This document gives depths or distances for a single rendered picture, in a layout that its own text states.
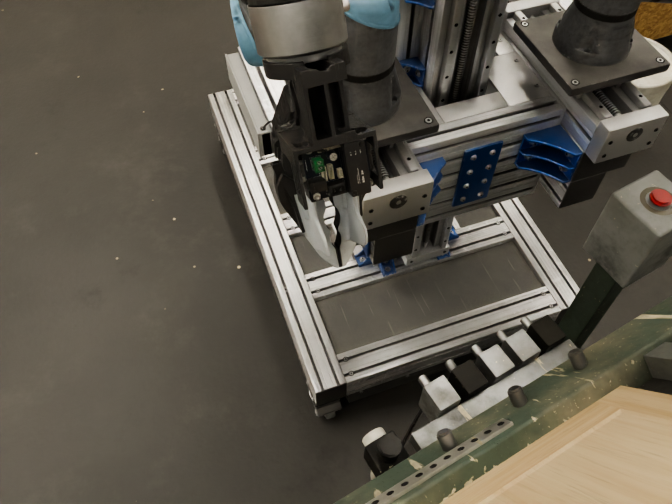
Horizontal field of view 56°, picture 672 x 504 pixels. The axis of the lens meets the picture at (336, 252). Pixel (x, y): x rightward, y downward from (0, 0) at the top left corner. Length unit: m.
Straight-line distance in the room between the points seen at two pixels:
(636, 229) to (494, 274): 0.78
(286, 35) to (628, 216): 0.91
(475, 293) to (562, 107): 0.74
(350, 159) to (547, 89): 0.95
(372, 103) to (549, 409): 0.58
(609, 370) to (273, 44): 0.79
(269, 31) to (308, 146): 0.09
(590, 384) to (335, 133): 0.70
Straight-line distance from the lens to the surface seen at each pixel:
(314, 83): 0.50
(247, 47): 1.04
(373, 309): 1.87
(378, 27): 1.04
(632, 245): 1.32
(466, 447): 1.01
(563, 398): 1.06
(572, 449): 0.99
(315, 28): 0.50
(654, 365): 1.14
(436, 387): 1.17
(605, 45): 1.35
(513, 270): 2.02
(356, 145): 0.52
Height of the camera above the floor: 1.83
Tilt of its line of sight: 55 degrees down
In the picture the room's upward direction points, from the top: straight up
